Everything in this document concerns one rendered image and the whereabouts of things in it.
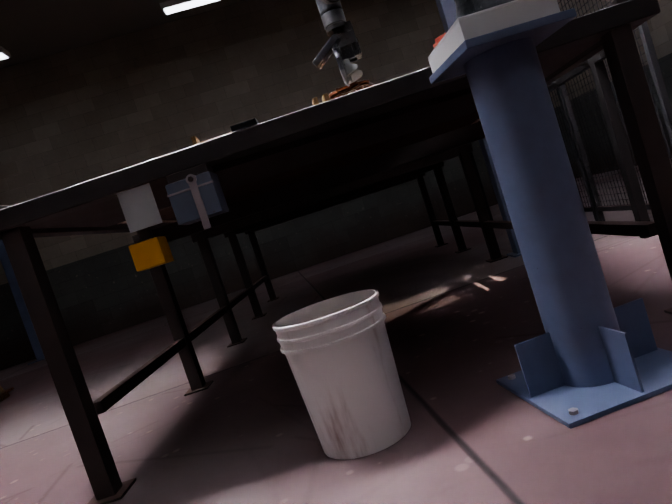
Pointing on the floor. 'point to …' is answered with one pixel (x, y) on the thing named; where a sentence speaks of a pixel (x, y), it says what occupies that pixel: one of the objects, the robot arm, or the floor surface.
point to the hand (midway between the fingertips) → (349, 88)
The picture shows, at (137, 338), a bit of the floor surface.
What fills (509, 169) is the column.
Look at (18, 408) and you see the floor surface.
